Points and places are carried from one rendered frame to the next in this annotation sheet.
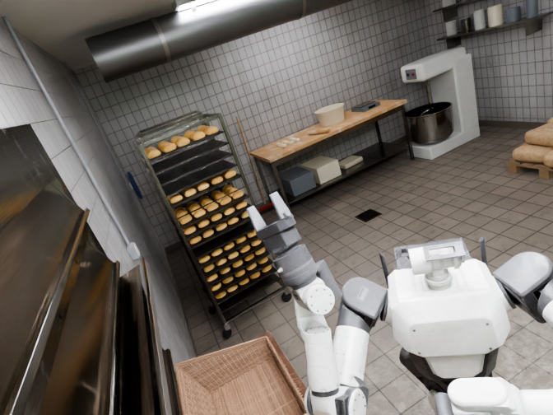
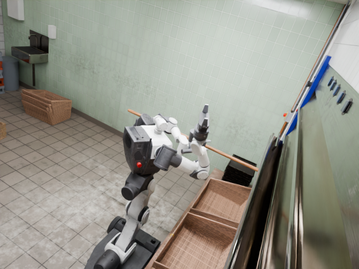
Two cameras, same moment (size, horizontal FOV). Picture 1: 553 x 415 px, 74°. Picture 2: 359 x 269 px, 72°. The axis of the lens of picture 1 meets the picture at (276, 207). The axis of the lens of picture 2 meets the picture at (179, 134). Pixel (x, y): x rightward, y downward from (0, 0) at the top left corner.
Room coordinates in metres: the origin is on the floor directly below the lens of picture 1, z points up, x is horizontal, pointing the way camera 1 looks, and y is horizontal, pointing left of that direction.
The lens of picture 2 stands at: (1.92, 0.65, 2.21)
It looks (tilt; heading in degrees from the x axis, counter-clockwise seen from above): 27 degrees down; 214
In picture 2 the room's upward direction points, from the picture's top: 16 degrees clockwise
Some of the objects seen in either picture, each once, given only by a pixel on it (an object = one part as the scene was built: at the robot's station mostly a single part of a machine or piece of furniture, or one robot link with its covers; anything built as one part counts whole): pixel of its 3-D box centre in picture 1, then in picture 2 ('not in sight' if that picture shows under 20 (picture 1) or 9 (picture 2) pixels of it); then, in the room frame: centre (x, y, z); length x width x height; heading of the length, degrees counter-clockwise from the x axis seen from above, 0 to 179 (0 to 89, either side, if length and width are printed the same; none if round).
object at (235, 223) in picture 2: not in sight; (223, 204); (0.11, 0.12, 0.72); 0.56 x 0.49 x 0.28; 16
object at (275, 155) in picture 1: (334, 156); not in sight; (5.15, -1.06, 0.45); 2.20 x 0.80 x 0.90; 106
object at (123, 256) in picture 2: not in sight; (121, 247); (0.89, -0.31, 0.28); 0.21 x 0.20 x 0.13; 15
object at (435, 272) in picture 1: (433, 263); (160, 124); (0.75, -0.32, 1.46); 0.10 x 0.07 x 0.09; 70
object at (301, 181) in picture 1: (295, 180); not in sight; (4.96, -0.39, 0.35); 0.50 x 0.36 x 0.24; 15
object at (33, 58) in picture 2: not in sight; (30, 61); (0.18, -4.00, 0.69); 0.46 x 0.36 x 0.94; 106
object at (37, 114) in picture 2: not in sight; (46, 109); (0.25, -3.20, 0.14); 0.56 x 0.49 x 0.28; 112
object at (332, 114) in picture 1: (331, 115); not in sight; (5.26, -1.18, 1.01); 0.43 x 0.43 x 0.21
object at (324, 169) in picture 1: (320, 169); not in sight; (5.07, -0.79, 0.35); 0.50 x 0.36 x 0.24; 17
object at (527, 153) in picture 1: (544, 146); not in sight; (3.60, -3.00, 0.22); 0.62 x 0.36 x 0.15; 111
